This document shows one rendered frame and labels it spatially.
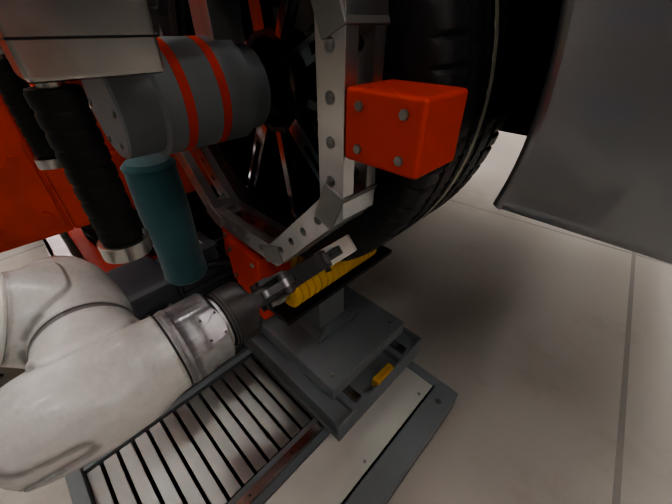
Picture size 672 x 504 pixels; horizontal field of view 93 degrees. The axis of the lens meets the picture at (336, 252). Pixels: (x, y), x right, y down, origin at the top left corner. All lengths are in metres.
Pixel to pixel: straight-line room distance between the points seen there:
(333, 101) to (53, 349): 0.36
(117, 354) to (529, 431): 1.04
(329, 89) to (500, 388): 1.05
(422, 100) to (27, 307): 0.43
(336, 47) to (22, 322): 0.41
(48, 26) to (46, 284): 0.27
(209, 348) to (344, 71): 0.31
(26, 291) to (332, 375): 0.61
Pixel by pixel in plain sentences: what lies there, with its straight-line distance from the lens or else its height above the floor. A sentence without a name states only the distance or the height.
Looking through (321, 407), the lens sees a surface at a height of 0.17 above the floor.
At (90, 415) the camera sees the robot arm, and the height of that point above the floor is 0.67.
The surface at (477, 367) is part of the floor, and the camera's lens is 1.22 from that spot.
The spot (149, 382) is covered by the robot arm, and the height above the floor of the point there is 0.66.
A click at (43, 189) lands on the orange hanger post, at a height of 0.63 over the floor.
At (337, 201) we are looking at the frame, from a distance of 0.38.
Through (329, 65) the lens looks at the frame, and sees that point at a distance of 0.35.
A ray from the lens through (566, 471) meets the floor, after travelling 1.15.
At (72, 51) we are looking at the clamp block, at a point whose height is 0.92.
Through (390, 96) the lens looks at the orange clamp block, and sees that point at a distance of 0.30.
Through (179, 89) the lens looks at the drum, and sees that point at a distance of 0.47.
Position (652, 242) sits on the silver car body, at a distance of 0.43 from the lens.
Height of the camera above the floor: 0.93
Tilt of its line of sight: 36 degrees down
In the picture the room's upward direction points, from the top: straight up
